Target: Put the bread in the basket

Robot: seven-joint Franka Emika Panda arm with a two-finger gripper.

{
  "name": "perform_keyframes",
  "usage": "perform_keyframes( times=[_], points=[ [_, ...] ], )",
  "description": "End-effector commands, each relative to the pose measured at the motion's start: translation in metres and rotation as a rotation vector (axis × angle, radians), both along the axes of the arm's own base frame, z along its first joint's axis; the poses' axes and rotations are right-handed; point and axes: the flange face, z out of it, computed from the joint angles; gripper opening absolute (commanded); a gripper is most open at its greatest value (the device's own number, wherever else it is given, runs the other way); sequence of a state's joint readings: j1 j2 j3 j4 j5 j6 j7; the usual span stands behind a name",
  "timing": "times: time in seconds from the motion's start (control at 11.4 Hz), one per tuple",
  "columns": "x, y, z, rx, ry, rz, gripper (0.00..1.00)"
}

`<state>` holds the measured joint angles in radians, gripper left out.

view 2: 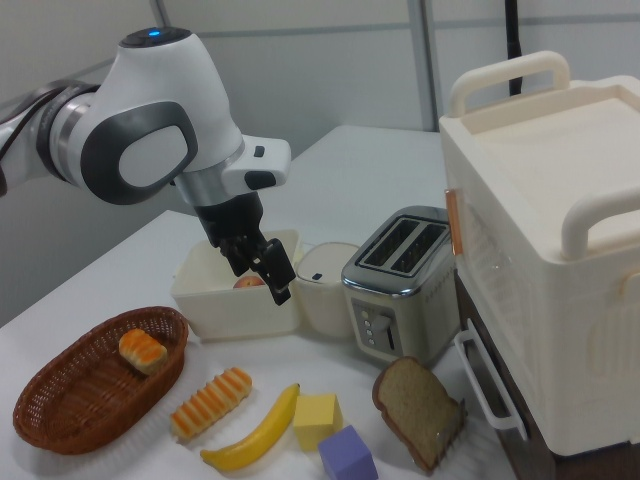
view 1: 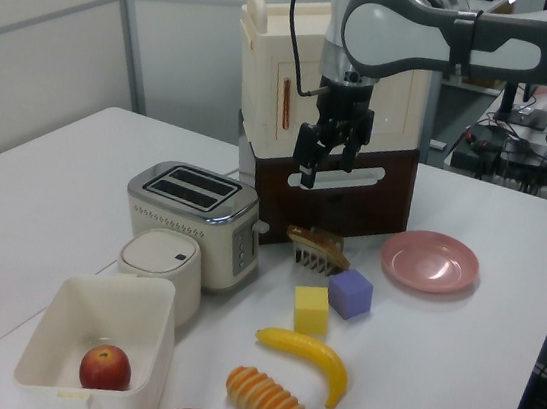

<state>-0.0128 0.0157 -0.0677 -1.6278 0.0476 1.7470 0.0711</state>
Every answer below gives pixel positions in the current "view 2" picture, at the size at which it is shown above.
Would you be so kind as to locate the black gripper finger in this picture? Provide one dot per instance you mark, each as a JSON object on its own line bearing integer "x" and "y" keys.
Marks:
{"x": 277, "y": 272}
{"x": 239, "y": 257}

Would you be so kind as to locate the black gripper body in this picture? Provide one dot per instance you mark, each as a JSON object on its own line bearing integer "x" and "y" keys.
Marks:
{"x": 230, "y": 217}

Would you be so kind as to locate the long striped bread loaf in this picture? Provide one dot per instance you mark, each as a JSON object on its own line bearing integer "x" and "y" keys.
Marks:
{"x": 212, "y": 402}

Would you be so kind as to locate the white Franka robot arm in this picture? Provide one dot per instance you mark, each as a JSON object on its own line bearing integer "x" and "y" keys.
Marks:
{"x": 150, "y": 100}

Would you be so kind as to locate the small striped bread roll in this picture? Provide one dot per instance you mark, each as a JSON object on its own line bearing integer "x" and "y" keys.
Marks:
{"x": 142, "y": 352}

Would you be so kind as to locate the brown bread slice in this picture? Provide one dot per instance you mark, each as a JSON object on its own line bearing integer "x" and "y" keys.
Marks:
{"x": 415, "y": 410}

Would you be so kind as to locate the brown wicker basket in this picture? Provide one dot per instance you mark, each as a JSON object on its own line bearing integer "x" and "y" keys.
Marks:
{"x": 80, "y": 395}

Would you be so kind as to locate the red apple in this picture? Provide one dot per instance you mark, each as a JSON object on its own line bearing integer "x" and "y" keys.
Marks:
{"x": 248, "y": 282}

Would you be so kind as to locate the small white trash can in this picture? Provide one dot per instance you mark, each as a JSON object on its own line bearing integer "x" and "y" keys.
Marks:
{"x": 325, "y": 300}

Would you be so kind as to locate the white rectangular plastic bin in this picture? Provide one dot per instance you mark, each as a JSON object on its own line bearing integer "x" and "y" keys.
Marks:
{"x": 235, "y": 312}

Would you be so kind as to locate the silver two-slot toaster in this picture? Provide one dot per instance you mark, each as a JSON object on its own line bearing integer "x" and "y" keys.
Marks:
{"x": 400, "y": 300}

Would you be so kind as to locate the yellow foam block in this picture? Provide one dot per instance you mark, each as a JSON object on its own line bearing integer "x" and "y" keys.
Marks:
{"x": 317, "y": 420}

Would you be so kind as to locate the yellow banana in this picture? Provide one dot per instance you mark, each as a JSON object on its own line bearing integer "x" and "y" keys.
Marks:
{"x": 260, "y": 435}

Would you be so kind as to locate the purple foam cube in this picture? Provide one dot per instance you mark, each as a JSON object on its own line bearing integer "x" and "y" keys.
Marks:
{"x": 347, "y": 455}

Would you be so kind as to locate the black monitor stand pole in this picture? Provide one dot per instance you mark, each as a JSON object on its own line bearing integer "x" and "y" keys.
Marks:
{"x": 514, "y": 50}

